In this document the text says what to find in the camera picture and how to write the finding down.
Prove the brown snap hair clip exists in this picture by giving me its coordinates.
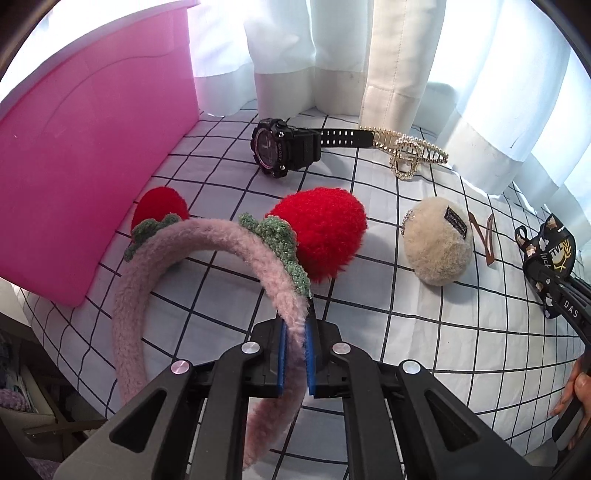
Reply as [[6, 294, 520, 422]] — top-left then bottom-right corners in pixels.
[[468, 212, 498, 267]]

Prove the black printed fabric hair bow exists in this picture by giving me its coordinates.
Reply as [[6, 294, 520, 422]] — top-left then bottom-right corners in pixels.
[[515, 213, 578, 320]]

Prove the person's right hand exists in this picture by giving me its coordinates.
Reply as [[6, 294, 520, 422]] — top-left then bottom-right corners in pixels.
[[550, 355, 591, 417]]

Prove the purple knitted cloth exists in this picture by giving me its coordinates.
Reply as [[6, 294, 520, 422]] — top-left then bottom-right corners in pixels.
[[0, 388, 34, 415]]

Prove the white curtain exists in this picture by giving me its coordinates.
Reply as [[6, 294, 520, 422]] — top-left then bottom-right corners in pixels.
[[187, 0, 591, 197]]

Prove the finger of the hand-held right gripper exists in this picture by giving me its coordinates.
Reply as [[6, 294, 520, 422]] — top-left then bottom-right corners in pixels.
[[536, 268, 591, 346]]

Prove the white black checked tablecloth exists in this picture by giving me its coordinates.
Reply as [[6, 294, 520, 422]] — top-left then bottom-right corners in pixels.
[[14, 107, 591, 480]]

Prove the beige cabinet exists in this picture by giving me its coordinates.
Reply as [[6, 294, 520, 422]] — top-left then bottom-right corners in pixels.
[[0, 314, 118, 480]]

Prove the beige fluffy pompom hair clip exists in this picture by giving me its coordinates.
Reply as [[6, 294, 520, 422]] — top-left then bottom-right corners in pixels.
[[402, 196, 474, 286]]

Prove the black digital wrist watch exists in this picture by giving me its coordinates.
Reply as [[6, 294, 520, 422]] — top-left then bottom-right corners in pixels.
[[252, 117, 377, 180]]

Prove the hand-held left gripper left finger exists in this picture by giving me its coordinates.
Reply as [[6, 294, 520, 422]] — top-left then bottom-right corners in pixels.
[[53, 320, 290, 480]]

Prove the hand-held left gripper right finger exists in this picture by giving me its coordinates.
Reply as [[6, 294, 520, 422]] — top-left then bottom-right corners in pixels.
[[304, 299, 539, 480]]

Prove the pink fuzzy strawberry headband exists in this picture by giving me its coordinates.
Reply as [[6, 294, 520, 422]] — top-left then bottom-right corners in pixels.
[[112, 186, 369, 467]]

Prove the gold pearl hair claw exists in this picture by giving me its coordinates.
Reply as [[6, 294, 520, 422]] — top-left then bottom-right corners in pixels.
[[359, 124, 450, 182]]

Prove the pink plastic storage box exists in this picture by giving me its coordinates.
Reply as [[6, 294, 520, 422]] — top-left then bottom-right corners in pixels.
[[0, 0, 202, 308]]

